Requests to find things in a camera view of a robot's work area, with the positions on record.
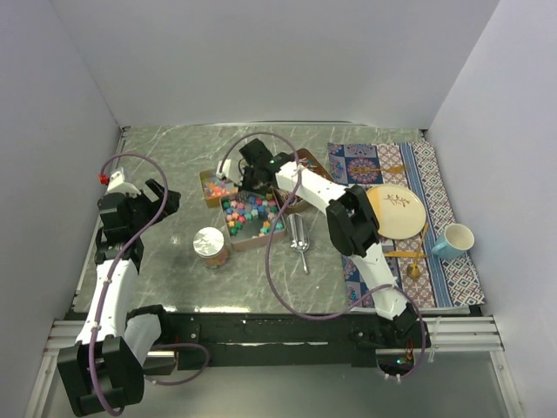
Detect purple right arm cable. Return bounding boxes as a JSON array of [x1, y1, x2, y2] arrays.
[[218, 131, 426, 381]]

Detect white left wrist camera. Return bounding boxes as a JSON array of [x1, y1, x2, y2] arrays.
[[106, 168, 141, 198]]

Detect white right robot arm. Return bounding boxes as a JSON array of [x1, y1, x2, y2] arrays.
[[237, 138, 418, 347]]

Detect gold tin of gummy candies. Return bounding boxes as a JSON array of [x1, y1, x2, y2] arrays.
[[199, 170, 238, 208]]

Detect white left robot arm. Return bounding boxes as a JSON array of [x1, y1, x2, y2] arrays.
[[57, 173, 180, 417]]

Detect patterned blue cloth mat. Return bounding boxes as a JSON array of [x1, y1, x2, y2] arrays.
[[328, 142, 486, 313]]

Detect clear glass jar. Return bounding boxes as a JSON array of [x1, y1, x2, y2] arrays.
[[199, 246, 229, 269]]

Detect cream and orange plate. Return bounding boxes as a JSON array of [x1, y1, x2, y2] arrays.
[[366, 184, 426, 240]]

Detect silver metal scoop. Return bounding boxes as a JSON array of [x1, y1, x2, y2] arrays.
[[286, 213, 310, 275]]

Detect pink tin of star candies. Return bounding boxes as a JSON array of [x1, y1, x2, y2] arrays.
[[219, 191, 279, 252]]

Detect aluminium frame rail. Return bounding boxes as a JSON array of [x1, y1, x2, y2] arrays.
[[24, 315, 524, 417]]

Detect light blue mug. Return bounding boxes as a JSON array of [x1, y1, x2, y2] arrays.
[[430, 224, 475, 260]]

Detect gold fork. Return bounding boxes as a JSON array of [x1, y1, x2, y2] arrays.
[[351, 165, 406, 174]]

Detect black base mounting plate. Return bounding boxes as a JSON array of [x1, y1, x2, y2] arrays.
[[119, 311, 432, 375]]

